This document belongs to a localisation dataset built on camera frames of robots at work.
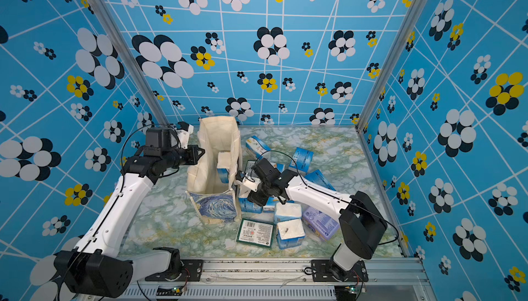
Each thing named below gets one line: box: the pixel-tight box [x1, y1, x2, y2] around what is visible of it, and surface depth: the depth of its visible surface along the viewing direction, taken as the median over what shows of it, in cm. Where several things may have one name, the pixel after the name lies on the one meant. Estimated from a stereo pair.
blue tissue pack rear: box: [288, 147, 315, 174], surface depth 98 cm
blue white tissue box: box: [245, 135, 272, 161], surface depth 101 cm
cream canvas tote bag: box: [185, 116, 243, 225], surface depth 80 cm
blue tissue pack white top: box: [276, 218, 306, 251], surface depth 72 cm
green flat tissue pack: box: [235, 217, 275, 249], surface depth 79 cm
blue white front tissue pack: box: [238, 184, 264, 214], surface depth 82 cm
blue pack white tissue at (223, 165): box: [216, 151, 231, 184], surface depth 91 cm
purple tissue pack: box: [301, 206, 341, 241], surface depth 81 cm
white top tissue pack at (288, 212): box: [274, 202, 302, 222], surface depth 76 cm
